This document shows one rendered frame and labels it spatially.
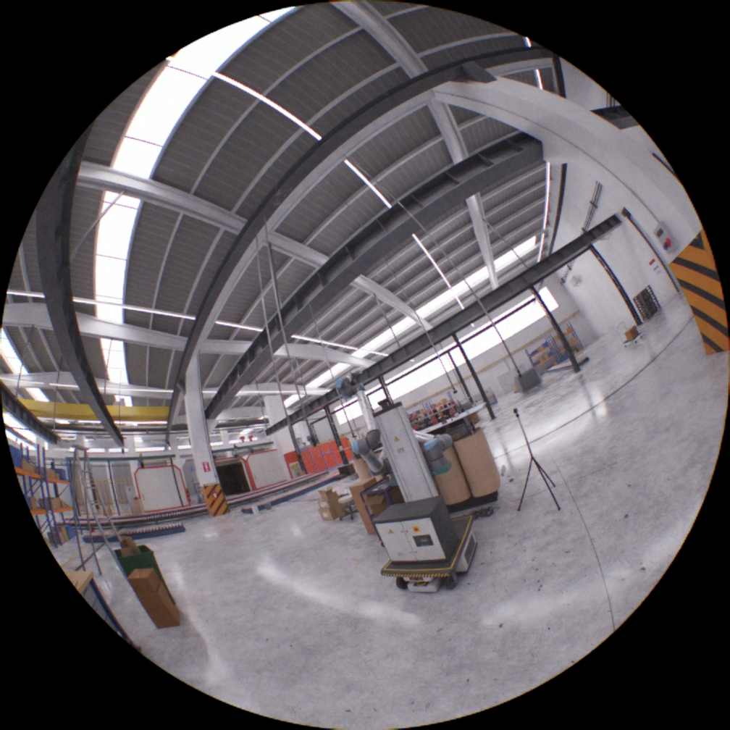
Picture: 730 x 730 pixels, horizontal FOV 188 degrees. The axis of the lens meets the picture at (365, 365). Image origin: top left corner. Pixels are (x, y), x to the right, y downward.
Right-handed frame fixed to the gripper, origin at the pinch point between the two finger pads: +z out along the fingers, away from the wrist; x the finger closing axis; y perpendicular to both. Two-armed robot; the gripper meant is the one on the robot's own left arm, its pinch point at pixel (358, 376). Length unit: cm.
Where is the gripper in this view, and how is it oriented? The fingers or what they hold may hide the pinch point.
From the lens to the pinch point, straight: 242.6
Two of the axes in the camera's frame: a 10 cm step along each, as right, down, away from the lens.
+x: -4.8, 7.5, 4.5
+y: -6.8, -6.4, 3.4
